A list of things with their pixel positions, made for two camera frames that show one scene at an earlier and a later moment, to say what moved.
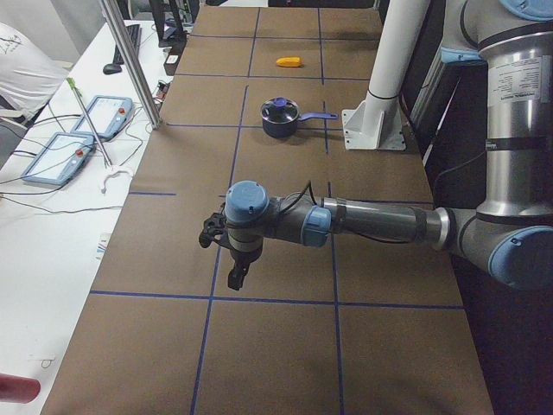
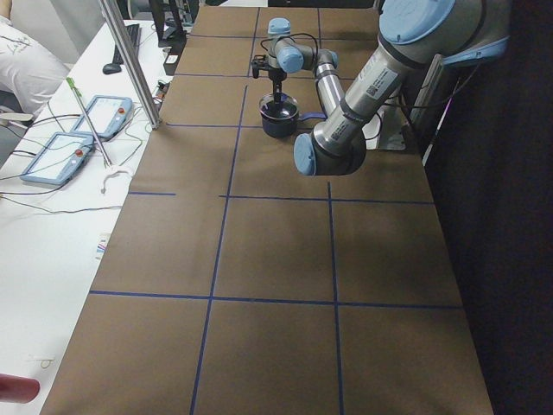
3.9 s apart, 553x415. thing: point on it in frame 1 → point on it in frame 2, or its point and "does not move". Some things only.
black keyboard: [135, 34] does not move
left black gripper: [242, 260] → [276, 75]
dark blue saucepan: [280, 117] does not move
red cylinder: [18, 389] does not move
